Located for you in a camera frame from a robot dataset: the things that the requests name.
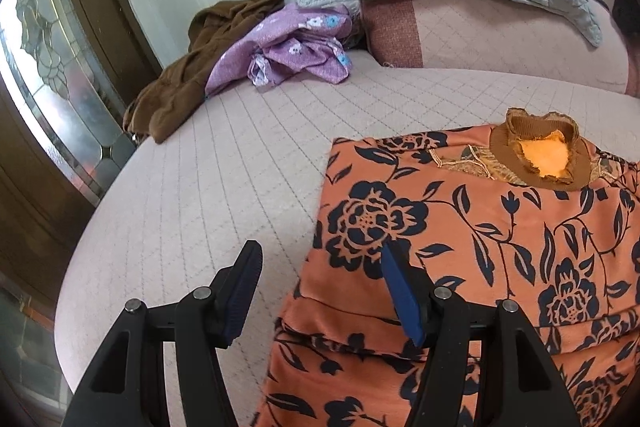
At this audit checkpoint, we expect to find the pink quilted bed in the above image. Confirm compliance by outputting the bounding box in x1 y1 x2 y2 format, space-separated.
54 64 640 427

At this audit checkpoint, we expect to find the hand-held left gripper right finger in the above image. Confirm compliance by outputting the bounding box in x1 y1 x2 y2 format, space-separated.
380 239 583 427

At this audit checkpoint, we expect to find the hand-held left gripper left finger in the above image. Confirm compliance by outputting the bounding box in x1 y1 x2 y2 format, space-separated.
62 241 264 427

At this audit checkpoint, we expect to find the wooden door with stained glass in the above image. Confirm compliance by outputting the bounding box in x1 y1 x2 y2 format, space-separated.
0 0 163 323

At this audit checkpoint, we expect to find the orange floral garment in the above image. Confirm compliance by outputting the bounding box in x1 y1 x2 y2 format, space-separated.
250 107 640 427

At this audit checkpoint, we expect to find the brown garment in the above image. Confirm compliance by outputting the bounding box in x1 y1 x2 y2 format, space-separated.
122 0 286 144

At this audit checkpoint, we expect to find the pink quilted bolster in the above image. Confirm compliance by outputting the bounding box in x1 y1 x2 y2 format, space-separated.
361 0 632 96

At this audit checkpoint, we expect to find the purple floral garment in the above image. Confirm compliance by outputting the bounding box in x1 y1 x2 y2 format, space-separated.
205 3 353 96

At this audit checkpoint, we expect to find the dark cloth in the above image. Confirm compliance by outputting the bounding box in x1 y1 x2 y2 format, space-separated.
585 0 640 44

